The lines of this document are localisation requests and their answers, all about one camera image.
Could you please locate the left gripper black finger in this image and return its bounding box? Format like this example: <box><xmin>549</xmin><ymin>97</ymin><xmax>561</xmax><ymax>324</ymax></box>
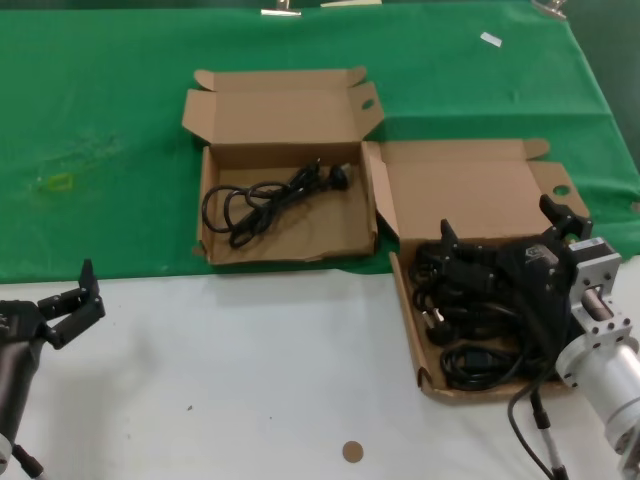
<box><xmin>36</xmin><ymin>258</ymin><xmax>108</xmax><ymax>351</ymax></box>

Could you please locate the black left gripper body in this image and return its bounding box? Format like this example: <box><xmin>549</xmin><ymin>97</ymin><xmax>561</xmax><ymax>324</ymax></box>
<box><xmin>0</xmin><ymin>298</ymin><xmax>52</xmax><ymax>354</ymax></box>

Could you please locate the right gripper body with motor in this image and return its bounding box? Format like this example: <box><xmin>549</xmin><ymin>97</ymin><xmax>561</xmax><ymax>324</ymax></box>
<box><xmin>494</xmin><ymin>235</ymin><xmax>640</xmax><ymax>354</ymax></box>

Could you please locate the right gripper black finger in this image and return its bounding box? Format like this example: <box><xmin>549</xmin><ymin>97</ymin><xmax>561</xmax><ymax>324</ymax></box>
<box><xmin>538</xmin><ymin>194</ymin><xmax>595</xmax><ymax>245</ymax></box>
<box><xmin>437</xmin><ymin>218</ymin><xmax>504</xmax><ymax>296</ymax></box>

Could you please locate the black power cable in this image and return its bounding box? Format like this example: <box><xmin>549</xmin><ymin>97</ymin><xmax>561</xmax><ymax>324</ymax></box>
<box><xmin>422</xmin><ymin>302</ymin><xmax>526</xmax><ymax>351</ymax></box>
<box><xmin>439</xmin><ymin>346</ymin><xmax>556</xmax><ymax>391</ymax></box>
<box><xmin>200</xmin><ymin>158</ymin><xmax>356</xmax><ymax>249</ymax></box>
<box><xmin>408</xmin><ymin>240</ymin><xmax>501</xmax><ymax>311</ymax></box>

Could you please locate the cardboard box, round flap hole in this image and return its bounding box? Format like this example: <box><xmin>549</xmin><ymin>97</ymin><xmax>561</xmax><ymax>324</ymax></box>
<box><xmin>362</xmin><ymin>138</ymin><xmax>591</xmax><ymax>405</ymax></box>

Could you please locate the cardboard box, oval flap hole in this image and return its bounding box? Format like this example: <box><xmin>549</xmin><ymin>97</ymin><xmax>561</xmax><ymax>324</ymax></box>
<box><xmin>180</xmin><ymin>66</ymin><xmax>386</xmax><ymax>266</ymax></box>

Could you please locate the small yellow-green tape piece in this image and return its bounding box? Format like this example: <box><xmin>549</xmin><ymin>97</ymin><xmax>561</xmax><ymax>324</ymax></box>
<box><xmin>46</xmin><ymin>172</ymin><xmax>76</xmax><ymax>194</ymax></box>

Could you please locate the green table cloth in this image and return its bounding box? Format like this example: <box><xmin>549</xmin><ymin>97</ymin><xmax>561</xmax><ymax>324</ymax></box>
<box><xmin>0</xmin><ymin>0</ymin><xmax>640</xmax><ymax>286</ymax></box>

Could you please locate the left arm connector cable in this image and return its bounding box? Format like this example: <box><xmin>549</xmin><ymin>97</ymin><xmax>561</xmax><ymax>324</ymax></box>
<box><xmin>9</xmin><ymin>442</ymin><xmax>47</xmax><ymax>480</ymax></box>

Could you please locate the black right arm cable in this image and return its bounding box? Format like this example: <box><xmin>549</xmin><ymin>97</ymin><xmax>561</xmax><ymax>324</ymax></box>
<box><xmin>506</xmin><ymin>372</ymin><xmax>557</xmax><ymax>480</ymax></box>

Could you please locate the grey-tipped right arm connector cable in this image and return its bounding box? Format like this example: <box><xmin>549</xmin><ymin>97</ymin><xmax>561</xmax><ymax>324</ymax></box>
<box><xmin>528</xmin><ymin>388</ymin><xmax>570</xmax><ymax>480</ymax></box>

